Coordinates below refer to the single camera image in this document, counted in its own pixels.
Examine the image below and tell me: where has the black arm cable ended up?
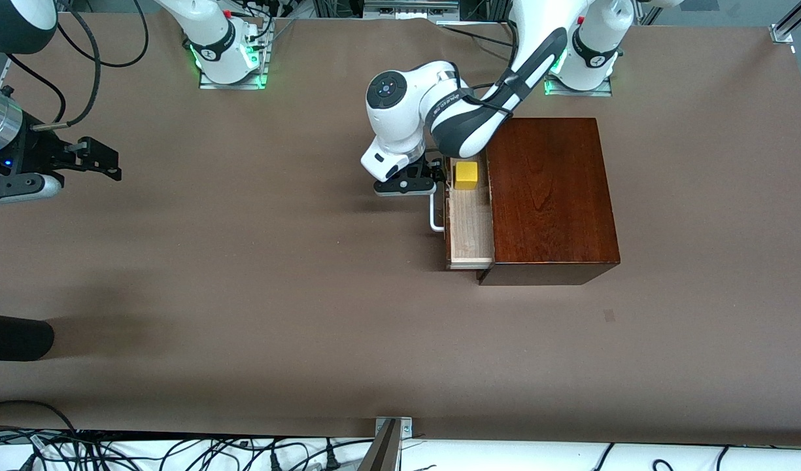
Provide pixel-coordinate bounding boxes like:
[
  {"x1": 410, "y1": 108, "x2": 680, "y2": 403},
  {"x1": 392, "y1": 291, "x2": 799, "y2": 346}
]
[
  {"x1": 5, "y1": 0, "x2": 149, "y2": 131},
  {"x1": 449, "y1": 0, "x2": 558, "y2": 110}
]

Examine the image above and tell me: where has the black cylinder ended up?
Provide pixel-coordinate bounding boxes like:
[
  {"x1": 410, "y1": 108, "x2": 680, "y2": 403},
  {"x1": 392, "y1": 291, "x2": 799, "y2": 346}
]
[{"x1": 0, "y1": 313, "x2": 55, "y2": 362}]

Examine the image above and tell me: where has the aluminium corner profile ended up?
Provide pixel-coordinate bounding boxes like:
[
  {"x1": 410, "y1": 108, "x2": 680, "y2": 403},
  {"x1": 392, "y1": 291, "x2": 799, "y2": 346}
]
[{"x1": 770, "y1": 0, "x2": 801, "y2": 44}]

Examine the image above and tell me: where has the black cable on table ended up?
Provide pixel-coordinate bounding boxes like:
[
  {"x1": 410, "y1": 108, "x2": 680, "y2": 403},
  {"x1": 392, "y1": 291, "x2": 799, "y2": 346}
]
[{"x1": 438, "y1": 18, "x2": 515, "y2": 50}]

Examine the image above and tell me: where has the dark grey metal post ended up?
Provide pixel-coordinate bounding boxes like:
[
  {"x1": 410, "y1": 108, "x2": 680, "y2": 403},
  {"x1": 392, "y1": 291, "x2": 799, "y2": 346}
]
[{"x1": 360, "y1": 419, "x2": 401, "y2": 471}]

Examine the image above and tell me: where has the wooden drawer with white handle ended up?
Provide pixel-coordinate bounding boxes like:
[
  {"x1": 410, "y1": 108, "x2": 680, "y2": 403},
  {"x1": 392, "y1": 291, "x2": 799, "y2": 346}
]
[{"x1": 428, "y1": 156, "x2": 495, "y2": 271}]

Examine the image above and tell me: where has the dark wooden cabinet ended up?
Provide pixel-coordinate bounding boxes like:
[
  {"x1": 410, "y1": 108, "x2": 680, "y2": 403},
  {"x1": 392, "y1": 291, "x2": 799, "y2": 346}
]
[{"x1": 477, "y1": 118, "x2": 621, "y2": 287}]

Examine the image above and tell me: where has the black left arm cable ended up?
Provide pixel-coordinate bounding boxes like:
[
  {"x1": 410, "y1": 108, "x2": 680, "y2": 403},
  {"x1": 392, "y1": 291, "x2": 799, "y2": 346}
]
[{"x1": 449, "y1": 0, "x2": 558, "y2": 110}]

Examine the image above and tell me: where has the white board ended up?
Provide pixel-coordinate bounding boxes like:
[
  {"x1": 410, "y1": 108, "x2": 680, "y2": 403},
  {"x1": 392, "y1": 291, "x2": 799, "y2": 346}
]
[{"x1": 0, "y1": 434, "x2": 801, "y2": 471}]

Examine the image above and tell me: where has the silver metal bracket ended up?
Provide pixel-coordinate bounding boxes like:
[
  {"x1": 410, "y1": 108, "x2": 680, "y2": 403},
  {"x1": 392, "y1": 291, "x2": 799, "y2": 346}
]
[{"x1": 375, "y1": 417, "x2": 413, "y2": 438}]

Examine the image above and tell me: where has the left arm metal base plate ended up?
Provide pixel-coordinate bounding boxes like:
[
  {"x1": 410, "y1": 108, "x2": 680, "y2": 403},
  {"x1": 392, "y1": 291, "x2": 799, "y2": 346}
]
[{"x1": 544, "y1": 33, "x2": 613, "y2": 97}]

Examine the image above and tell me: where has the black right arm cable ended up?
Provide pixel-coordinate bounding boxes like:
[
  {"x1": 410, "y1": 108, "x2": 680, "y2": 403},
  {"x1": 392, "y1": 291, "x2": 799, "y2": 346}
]
[{"x1": 5, "y1": 0, "x2": 149, "y2": 131}]

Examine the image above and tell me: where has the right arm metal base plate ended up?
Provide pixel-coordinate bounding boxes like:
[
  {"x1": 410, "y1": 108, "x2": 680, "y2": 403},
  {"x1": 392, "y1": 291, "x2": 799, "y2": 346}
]
[{"x1": 199, "y1": 26, "x2": 270, "y2": 90}]

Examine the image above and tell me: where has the black looped cable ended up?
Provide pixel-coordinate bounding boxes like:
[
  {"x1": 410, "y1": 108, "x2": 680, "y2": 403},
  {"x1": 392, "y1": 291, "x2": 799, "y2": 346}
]
[{"x1": 0, "y1": 400, "x2": 82, "y2": 438}]

